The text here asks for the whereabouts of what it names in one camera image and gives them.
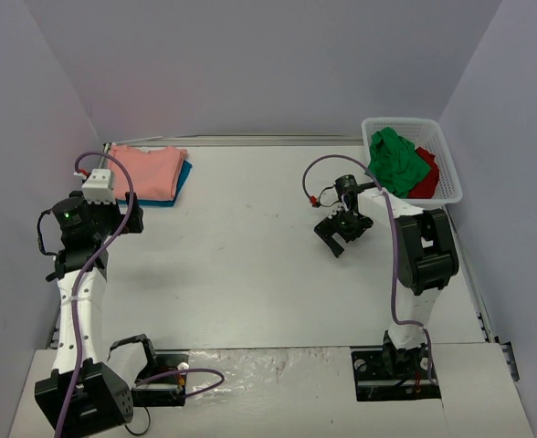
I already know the pink t shirt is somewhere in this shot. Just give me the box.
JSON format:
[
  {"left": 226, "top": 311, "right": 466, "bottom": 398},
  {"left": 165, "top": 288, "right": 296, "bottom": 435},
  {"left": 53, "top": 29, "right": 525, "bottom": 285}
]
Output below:
[{"left": 110, "top": 143, "right": 187, "bottom": 202}]

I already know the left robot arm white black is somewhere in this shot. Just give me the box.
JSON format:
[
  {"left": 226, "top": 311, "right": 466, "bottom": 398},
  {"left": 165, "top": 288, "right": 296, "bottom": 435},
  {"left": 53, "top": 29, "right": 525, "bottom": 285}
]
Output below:
[{"left": 35, "top": 192, "right": 160, "bottom": 437}]

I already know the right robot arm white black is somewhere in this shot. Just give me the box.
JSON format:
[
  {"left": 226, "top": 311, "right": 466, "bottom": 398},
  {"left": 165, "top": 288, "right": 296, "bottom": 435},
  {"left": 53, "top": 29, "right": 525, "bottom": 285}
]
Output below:
[{"left": 314, "top": 174, "right": 459, "bottom": 377}]

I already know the green t shirt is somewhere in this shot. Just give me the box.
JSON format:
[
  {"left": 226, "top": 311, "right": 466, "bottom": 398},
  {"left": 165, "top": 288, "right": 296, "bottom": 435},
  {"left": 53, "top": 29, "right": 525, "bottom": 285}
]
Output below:
[{"left": 368, "top": 127, "right": 429, "bottom": 198}]

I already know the red t shirt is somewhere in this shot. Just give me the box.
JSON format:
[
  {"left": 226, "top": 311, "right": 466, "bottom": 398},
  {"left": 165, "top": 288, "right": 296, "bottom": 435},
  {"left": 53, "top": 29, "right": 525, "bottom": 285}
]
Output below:
[{"left": 407, "top": 148, "right": 440, "bottom": 199}]

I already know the blue folded t shirt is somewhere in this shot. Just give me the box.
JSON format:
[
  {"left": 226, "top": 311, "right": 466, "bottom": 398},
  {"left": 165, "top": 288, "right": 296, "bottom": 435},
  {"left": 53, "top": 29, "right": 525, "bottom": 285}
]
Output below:
[{"left": 124, "top": 160, "right": 192, "bottom": 207}]

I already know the white plastic basket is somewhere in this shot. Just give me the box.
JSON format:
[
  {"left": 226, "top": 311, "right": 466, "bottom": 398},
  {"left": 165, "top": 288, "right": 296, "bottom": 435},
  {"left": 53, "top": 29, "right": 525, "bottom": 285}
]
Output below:
[{"left": 361, "top": 117, "right": 463, "bottom": 209}]

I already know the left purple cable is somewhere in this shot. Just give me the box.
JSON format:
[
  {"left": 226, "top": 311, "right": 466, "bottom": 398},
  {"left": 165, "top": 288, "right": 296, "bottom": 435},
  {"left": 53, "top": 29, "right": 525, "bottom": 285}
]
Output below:
[{"left": 51, "top": 152, "right": 226, "bottom": 438}]

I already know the purple cable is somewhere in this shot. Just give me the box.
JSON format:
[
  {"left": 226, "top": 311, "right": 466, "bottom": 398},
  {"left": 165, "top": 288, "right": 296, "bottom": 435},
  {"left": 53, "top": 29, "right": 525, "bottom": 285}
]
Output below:
[
  {"left": 51, "top": 152, "right": 226, "bottom": 438},
  {"left": 300, "top": 154, "right": 436, "bottom": 382}
]

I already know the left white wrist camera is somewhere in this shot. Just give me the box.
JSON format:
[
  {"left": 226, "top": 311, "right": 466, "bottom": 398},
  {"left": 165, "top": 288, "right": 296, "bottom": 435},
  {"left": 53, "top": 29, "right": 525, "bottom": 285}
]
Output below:
[{"left": 74, "top": 168, "right": 116, "bottom": 205}]

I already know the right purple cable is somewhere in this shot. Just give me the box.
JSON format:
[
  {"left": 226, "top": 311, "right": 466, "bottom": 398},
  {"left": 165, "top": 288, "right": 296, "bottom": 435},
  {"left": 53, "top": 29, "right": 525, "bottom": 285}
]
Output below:
[{"left": 300, "top": 154, "right": 436, "bottom": 382}]

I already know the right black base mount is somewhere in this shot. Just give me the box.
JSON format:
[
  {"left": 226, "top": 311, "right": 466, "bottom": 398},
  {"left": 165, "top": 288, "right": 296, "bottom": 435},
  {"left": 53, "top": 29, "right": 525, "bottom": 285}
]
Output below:
[{"left": 351, "top": 347, "right": 441, "bottom": 402}]

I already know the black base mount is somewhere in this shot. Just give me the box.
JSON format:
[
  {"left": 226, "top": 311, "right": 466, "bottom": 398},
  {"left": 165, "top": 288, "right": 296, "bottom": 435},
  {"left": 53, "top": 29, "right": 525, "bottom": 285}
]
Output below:
[
  {"left": 132, "top": 350, "right": 189, "bottom": 408},
  {"left": 351, "top": 347, "right": 441, "bottom": 402}
]

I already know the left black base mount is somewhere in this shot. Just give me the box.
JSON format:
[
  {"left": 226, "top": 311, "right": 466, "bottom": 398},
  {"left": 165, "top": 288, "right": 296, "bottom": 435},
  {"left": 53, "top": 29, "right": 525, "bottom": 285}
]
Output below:
[{"left": 132, "top": 350, "right": 189, "bottom": 408}]

